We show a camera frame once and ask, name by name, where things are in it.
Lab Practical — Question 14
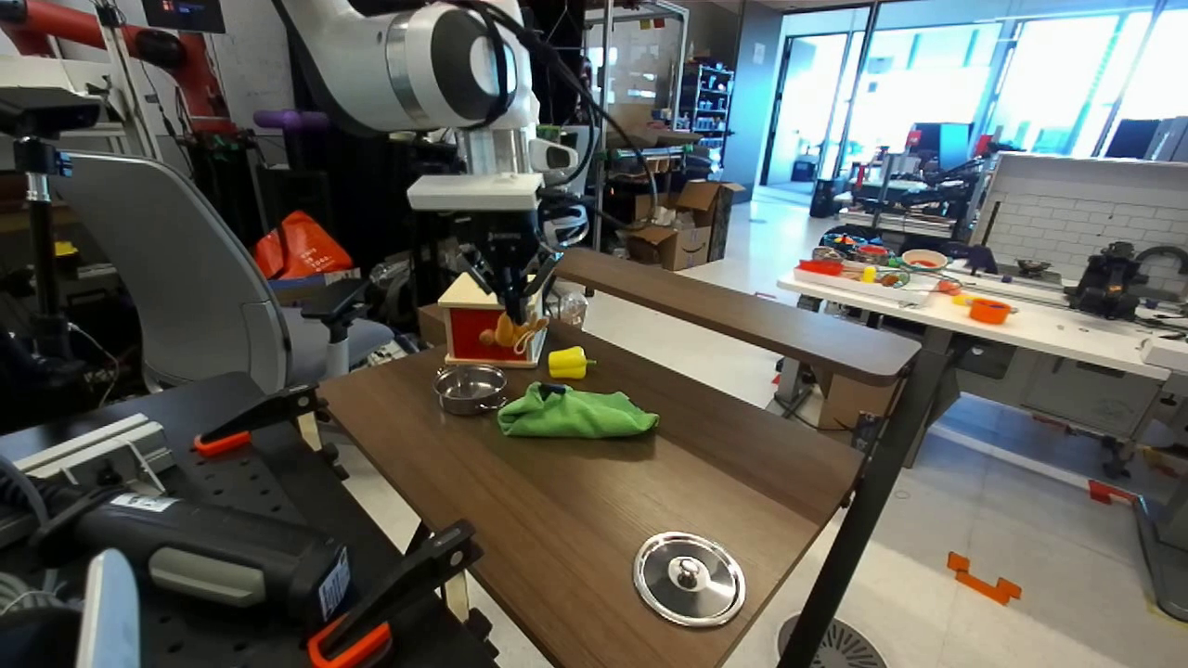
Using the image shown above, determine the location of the white pegboard panel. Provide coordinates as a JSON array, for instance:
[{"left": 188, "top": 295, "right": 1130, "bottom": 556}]
[{"left": 963, "top": 148, "right": 1188, "bottom": 290}]

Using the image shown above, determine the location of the purple object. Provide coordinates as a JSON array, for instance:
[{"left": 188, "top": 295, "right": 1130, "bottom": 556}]
[{"left": 249, "top": 107, "right": 336, "bottom": 138}]

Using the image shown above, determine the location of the yellow plastic cup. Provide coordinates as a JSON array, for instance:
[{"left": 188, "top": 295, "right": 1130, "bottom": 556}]
[{"left": 546, "top": 344, "right": 593, "bottom": 383}]

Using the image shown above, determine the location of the black gripper white mount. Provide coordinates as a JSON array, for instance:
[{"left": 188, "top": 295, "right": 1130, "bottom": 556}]
[{"left": 404, "top": 167, "right": 566, "bottom": 331}]

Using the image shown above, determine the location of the black machine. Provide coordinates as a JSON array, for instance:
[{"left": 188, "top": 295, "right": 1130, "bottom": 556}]
[{"left": 1067, "top": 236, "right": 1157, "bottom": 323}]

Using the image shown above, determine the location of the wooden box red front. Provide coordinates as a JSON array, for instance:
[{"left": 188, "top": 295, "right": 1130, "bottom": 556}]
[{"left": 433, "top": 272, "right": 551, "bottom": 371}]

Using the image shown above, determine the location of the grey office chair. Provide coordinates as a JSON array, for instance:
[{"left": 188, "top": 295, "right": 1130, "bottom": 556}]
[{"left": 52, "top": 148, "right": 400, "bottom": 398}]

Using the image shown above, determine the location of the small silver pot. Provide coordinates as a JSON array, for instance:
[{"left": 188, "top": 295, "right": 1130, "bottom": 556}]
[{"left": 432, "top": 360, "right": 513, "bottom": 419}]

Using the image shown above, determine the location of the white pale blue panel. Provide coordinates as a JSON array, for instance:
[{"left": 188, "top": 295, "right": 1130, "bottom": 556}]
[{"left": 72, "top": 545, "right": 146, "bottom": 668}]

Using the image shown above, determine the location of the orange plush toy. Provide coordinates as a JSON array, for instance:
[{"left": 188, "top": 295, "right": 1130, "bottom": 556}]
[{"left": 479, "top": 311, "right": 551, "bottom": 362}]

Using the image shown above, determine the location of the camera on black stand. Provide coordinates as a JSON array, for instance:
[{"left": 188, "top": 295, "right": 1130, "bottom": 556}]
[{"left": 0, "top": 55, "right": 106, "bottom": 412}]

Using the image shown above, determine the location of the round floor drain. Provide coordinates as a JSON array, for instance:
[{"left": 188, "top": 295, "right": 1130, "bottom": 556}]
[{"left": 778, "top": 612, "right": 891, "bottom": 668}]

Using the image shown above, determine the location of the green cloth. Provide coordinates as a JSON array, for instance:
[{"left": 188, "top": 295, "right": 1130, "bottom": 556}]
[{"left": 493, "top": 378, "right": 662, "bottom": 445}]

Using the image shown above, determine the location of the black perforated base board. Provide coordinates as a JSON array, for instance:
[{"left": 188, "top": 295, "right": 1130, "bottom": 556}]
[{"left": 0, "top": 368, "right": 498, "bottom": 668}]

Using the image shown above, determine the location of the white work table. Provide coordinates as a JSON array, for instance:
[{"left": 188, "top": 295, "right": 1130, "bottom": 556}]
[{"left": 778, "top": 255, "right": 1188, "bottom": 384}]

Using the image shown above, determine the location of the small black orange clamp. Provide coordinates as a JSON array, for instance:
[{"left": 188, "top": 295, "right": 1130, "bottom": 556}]
[{"left": 188, "top": 383, "right": 322, "bottom": 462}]

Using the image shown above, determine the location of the large black orange clamp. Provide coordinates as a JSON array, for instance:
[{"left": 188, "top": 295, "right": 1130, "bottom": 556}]
[{"left": 306, "top": 517, "right": 487, "bottom": 668}]

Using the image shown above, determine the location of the black device grey grip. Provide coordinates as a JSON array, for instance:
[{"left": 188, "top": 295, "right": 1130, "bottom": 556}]
[{"left": 72, "top": 485, "right": 356, "bottom": 626}]

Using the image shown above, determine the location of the wooden desk shelf plank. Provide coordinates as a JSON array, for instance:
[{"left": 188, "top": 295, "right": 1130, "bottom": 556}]
[{"left": 551, "top": 245, "right": 925, "bottom": 384}]

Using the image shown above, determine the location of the white flat strip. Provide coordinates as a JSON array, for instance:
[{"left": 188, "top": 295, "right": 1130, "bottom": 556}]
[{"left": 10, "top": 412, "right": 166, "bottom": 482}]

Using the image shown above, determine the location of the silver pot lid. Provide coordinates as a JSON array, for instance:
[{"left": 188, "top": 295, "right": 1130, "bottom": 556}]
[{"left": 633, "top": 527, "right": 750, "bottom": 632}]

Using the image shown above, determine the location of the cardboard box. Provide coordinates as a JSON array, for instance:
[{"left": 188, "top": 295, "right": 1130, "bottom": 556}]
[{"left": 618, "top": 178, "right": 735, "bottom": 274}]

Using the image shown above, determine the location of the orange bag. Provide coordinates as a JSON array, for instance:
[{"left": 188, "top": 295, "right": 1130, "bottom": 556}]
[{"left": 249, "top": 208, "right": 359, "bottom": 284}]

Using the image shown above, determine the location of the orange bowl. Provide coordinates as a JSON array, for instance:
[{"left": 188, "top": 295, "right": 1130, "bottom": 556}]
[{"left": 964, "top": 295, "right": 1016, "bottom": 331}]

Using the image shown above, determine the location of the black table leg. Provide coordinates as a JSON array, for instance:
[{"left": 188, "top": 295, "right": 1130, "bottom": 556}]
[{"left": 778, "top": 331, "right": 957, "bottom": 668}]

